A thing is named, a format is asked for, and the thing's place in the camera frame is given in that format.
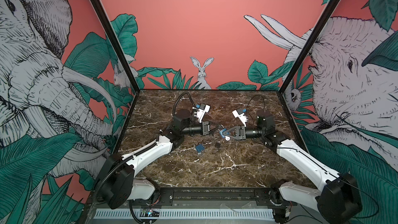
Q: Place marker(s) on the black frame post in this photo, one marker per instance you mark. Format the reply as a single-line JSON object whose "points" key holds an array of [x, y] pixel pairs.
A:
{"points": [[317, 30], [112, 37]]}

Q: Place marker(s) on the small green circuit board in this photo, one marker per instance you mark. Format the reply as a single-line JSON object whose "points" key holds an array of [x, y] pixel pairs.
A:
{"points": [[150, 213]]}

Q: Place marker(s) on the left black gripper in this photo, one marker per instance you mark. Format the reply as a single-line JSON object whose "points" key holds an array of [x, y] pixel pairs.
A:
{"points": [[219, 128]]}

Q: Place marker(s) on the left black frame post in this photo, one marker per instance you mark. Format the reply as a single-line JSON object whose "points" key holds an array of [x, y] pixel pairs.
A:
{"points": [[112, 37]]}

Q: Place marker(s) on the white ventilated cable duct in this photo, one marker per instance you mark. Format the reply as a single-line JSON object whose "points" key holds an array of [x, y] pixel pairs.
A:
{"points": [[188, 213]]}

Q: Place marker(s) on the right black frame post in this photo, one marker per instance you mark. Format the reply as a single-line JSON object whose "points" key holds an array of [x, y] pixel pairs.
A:
{"points": [[317, 30]]}

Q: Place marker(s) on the blue padlock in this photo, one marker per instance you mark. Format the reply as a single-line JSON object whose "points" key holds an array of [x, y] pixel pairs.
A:
{"points": [[200, 148], [221, 132]]}

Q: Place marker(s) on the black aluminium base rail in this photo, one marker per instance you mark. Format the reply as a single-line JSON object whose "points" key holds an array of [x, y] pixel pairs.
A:
{"points": [[169, 196]]}

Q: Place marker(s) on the blue padlock front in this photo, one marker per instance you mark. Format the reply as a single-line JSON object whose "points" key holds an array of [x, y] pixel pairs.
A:
{"points": [[221, 132]]}

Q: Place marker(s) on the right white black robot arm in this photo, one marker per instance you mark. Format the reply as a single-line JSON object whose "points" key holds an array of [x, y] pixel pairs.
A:
{"points": [[336, 197]]}

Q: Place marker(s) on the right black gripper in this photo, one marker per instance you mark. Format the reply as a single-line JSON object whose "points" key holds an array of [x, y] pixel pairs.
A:
{"points": [[231, 137]]}

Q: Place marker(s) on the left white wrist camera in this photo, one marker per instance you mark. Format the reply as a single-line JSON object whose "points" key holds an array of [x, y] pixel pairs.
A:
{"points": [[201, 110]]}

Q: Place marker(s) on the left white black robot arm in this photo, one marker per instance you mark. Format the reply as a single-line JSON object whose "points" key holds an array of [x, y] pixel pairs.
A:
{"points": [[117, 183]]}

